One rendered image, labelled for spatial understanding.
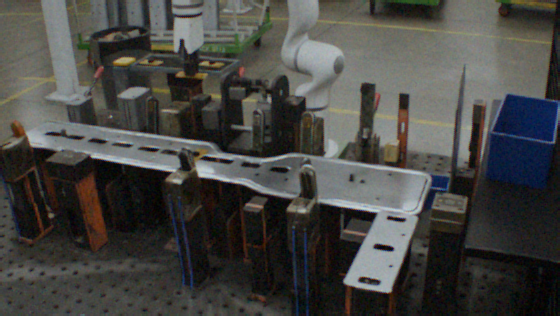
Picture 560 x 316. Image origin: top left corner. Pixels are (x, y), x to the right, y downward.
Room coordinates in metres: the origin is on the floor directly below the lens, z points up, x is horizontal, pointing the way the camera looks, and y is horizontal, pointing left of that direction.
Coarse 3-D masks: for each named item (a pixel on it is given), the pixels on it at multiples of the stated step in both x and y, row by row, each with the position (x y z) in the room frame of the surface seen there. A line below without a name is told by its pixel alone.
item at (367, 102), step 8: (360, 88) 1.43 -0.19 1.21; (368, 88) 1.42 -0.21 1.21; (360, 96) 1.45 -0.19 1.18; (368, 96) 1.45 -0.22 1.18; (360, 104) 1.45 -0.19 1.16; (368, 104) 1.45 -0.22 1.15; (360, 112) 1.44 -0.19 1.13; (368, 112) 1.45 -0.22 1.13; (360, 120) 1.44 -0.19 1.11; (368, 120) 1.44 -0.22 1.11; (360, 128) 1.44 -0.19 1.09; (368, 128) 1.44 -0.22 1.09; (360, 136) 1.43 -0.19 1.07
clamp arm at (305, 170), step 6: (306, 168) 1.17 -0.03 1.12; (312, 168) 1.17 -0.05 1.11; (300, 174) 1.17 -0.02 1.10; (306, 174) 1.16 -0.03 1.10; (312, 174) 1.16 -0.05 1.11; (300, 180) 1.17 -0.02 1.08; (306, 180) 1.17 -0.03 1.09; (312, 180) 1.16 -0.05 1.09; (300, 186) 1.18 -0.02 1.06; (306, 186) 1.17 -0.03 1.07; (312, 186) 1.16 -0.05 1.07; (306, 192) 1.17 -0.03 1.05; (312, 192) 1.17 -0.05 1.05; (312, 198) 1.17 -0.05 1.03
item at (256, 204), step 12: (252, 204) 1.23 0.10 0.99; (264, 204) 1.23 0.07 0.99; (252, 216) 1.20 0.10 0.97; (264, 216) 1.22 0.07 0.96; (252, 228) 1.20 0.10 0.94; (264, 228) 1.21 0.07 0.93; (252, 240) 1.20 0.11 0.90; (264, 240) 1.21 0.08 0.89; (252, 252) 1.20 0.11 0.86; (264, 252) 1.21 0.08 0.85; (252, 264) 1.20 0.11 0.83; (264, 264) 1.21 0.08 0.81; (252, 276) 1.21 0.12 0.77; (264, 276) 1.21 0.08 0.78; (252, 288) 1.21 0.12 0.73; (264, 288) 1.20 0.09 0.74; (264, 300) 1.19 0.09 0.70
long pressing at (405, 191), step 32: (32, 128) 1.78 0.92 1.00; (64, 128) 1.76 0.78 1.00; (96, 128) 1.74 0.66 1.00; (128, 160) 1.49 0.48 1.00; (160, 160) 1.47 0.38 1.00; (256, 160) 1.44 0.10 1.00; (288, 160) 1.44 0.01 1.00; (320, 160) 1.43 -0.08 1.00; (288, 192) 1.26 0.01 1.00; (320, 192) 1.25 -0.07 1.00; (352, 192) 1.25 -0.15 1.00; (384, 192) 1.24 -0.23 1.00; (416, 192) 1.23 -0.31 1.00
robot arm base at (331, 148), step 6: (318, 114) 1.87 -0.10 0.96; (324, 114) 1.88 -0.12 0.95; (324, 120) 1.88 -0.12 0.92; (324, 126) 1.88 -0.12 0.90; (324, 132) 1.88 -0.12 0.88; (324, 138) 1.89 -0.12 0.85; (324, 144) 1.89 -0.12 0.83; (330, 144) 1.95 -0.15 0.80; (336, 144) 1.95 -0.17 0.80; (324, 150) 1.89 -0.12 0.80; (330, 150) 1.90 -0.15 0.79; (336, 150) 1.90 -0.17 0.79; (324, 156) 1.86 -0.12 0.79; (330, 156) 1.86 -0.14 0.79
